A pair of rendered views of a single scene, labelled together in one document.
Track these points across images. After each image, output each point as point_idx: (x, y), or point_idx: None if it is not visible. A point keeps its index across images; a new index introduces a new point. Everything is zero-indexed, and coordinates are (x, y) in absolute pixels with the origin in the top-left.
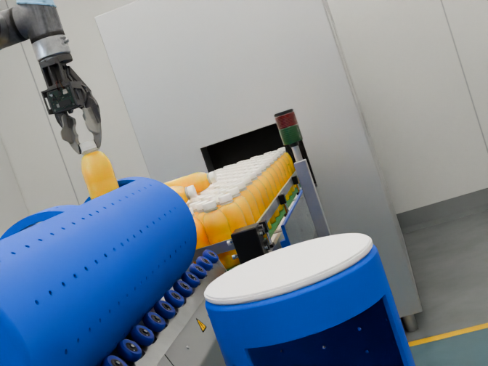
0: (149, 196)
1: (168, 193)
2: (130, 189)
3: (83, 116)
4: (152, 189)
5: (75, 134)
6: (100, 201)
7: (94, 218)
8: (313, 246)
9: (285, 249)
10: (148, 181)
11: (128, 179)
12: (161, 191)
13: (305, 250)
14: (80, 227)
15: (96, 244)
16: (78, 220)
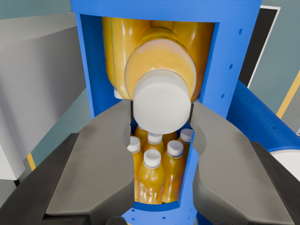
0: (230, 93)
1: (256, 16)
2: (213, 106)
3: (196, 202)
4: (239, 53)
5: (128, 145)
6: (192, 184)
7: (193, 209)
8: (299, 168)
9: (288, 156)
10: (241, 1)
11: (205, 20)
12: (249, 31)
13: (293, 171)
14: (189, 224)
15: (196, 214)
16: (187, 222)
